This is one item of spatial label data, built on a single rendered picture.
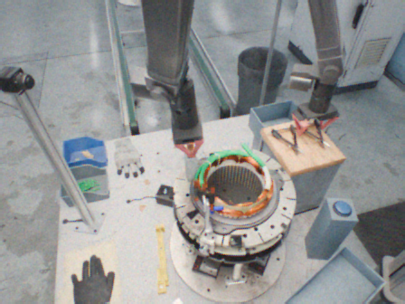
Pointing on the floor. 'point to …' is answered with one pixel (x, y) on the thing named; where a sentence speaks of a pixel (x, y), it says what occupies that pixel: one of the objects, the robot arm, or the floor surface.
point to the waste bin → (250, 92)
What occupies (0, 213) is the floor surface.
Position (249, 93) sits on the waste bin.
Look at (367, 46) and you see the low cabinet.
